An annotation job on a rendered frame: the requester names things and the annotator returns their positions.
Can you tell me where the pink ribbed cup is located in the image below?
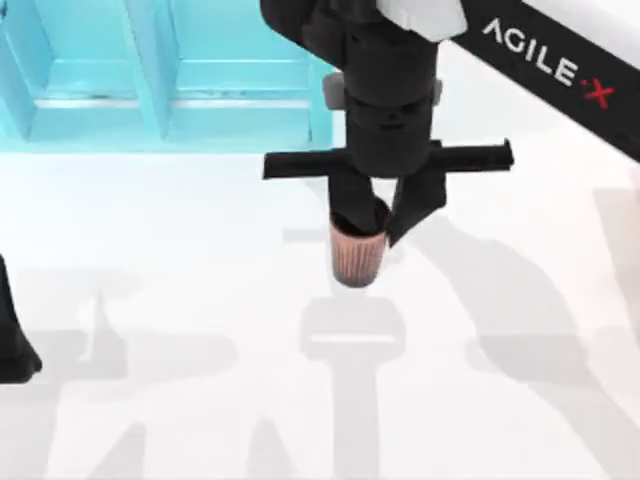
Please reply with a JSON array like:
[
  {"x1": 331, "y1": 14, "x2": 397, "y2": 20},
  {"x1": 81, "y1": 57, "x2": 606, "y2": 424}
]
[{"x1": 329, "y1": 198, "x2": 393, "y2": 290}]

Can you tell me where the light blue rack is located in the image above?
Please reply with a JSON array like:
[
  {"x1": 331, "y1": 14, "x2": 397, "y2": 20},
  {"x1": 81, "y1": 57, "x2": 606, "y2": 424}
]
[{"x1": 0, "y1": 0, "x2": 335, "y2": 154}]

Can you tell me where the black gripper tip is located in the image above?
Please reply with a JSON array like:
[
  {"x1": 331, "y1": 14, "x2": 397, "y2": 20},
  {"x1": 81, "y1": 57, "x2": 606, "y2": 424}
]
[{"x1": 0, "y1": 253, "x2": 44, "y2": 387}]

